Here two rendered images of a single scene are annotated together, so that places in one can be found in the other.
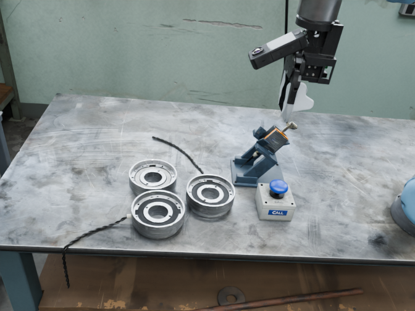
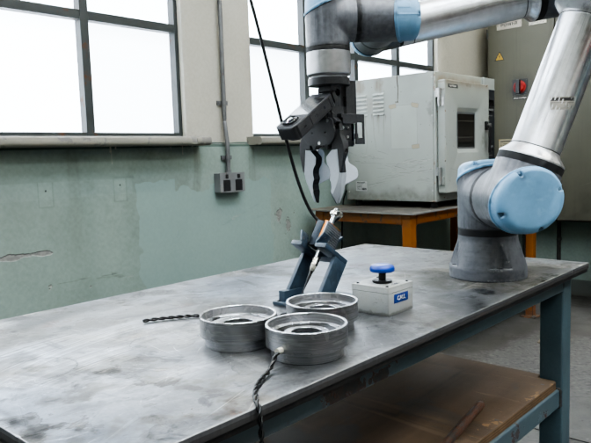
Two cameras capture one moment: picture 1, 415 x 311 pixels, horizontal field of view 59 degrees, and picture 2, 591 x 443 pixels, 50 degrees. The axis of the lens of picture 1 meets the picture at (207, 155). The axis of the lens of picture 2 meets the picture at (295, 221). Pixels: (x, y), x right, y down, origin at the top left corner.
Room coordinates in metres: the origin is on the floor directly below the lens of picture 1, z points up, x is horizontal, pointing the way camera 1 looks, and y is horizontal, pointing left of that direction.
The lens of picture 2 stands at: (-0.06, 0.61, 1.05)
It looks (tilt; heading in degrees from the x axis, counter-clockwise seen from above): 6 degrees down; 319
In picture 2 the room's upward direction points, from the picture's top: 2 degrees counter-clockwise
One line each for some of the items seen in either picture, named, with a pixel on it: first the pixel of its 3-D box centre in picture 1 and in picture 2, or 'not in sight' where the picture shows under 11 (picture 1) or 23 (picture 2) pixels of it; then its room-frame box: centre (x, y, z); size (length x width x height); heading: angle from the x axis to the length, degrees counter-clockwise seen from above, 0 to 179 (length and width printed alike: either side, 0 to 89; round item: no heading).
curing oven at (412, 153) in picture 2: not in sight; (426, 141); (2.04, -2.16, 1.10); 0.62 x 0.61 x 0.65; 97
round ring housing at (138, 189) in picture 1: (152, 180); (238, 328); (0.63, 0.11, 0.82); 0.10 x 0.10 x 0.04
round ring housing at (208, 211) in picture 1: (210, 196); (322, 314); (0.60, -0.02, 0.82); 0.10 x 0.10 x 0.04
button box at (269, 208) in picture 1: (276, 201); (384, 294); (0.61, -0.16, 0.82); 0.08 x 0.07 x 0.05; 97
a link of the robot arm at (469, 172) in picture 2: not in sight; (488, 192); (0.63, -0.51, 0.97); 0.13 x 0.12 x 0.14; 143
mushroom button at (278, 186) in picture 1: (276, 192); (382, 279); (0.61, -0.16, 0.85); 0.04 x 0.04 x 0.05
